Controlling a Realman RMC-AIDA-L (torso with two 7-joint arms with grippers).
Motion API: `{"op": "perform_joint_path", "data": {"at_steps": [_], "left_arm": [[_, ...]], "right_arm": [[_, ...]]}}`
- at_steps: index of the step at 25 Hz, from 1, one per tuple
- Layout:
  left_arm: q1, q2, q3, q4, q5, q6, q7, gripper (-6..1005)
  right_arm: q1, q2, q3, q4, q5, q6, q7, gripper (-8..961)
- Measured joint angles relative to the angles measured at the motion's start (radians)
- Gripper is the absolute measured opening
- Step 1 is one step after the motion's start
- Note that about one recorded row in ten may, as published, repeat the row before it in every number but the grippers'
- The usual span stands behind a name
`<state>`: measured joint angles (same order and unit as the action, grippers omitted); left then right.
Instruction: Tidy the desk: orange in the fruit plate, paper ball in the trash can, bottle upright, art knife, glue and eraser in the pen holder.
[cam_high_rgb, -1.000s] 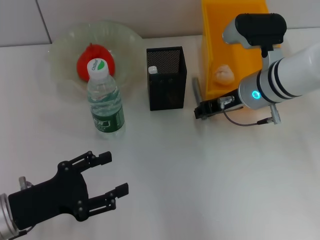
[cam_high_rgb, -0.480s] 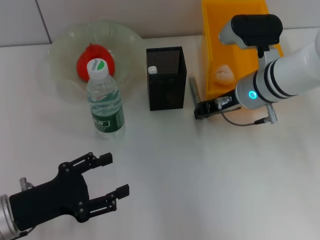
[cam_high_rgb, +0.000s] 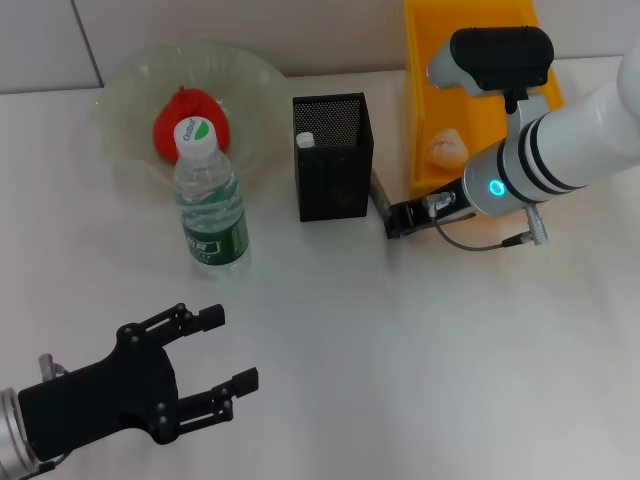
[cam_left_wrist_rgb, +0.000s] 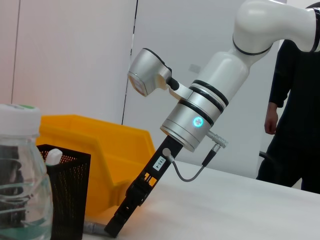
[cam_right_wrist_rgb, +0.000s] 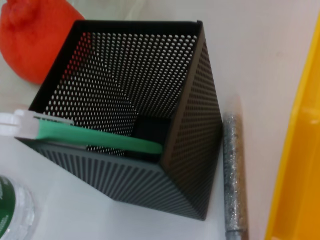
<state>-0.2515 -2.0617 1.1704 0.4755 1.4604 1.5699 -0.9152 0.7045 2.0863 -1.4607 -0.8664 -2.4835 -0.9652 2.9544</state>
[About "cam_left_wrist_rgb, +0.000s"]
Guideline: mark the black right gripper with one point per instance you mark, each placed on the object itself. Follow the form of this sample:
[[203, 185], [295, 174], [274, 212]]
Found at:
[[160, 165]]

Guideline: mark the silver glitter pen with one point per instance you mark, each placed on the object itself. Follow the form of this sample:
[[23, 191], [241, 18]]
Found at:
[[95, 227]]

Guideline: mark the black mesh pen holder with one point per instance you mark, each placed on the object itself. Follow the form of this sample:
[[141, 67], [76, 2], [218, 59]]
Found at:
[[70, 195]]

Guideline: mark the yellow plastic storage bin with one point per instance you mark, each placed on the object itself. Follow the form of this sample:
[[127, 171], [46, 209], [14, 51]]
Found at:
[[120, 150]]

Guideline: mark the clear water bottle green label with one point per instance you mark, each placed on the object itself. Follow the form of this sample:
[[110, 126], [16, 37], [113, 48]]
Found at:
[[22, 175]]

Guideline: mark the bare bystander hand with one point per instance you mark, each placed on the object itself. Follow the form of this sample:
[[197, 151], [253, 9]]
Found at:
[[271, 120]]

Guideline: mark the black office chair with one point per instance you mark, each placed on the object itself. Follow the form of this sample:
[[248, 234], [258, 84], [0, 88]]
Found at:
[[267, 157]]

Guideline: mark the person in dark clothes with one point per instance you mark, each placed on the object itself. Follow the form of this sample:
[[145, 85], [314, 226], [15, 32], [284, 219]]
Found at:
[[300, 112]]

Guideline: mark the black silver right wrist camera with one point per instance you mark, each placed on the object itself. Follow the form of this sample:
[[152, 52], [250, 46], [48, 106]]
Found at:
[[147, 72]]

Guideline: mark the white wall outlet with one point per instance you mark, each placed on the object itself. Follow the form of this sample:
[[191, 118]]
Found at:
[[195, 68]]

